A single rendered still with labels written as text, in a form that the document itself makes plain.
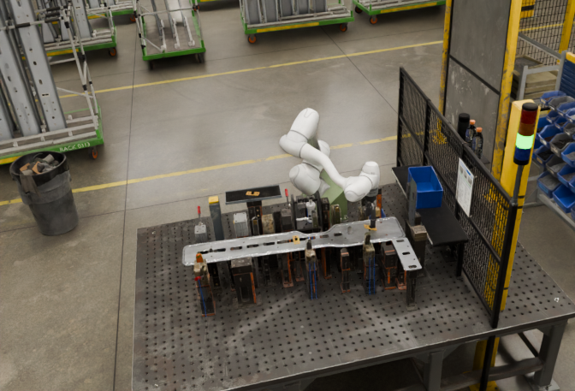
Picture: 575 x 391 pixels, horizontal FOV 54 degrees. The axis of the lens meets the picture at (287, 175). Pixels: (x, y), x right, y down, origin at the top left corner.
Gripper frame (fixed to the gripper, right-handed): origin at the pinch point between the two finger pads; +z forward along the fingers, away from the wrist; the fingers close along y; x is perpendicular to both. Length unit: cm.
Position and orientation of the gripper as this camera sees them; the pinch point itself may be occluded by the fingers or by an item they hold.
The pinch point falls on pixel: (370, 219)
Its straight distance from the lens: 358.1
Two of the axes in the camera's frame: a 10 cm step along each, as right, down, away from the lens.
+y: 1.3, 5.3, -8.4
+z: 0.7, 8.4, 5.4
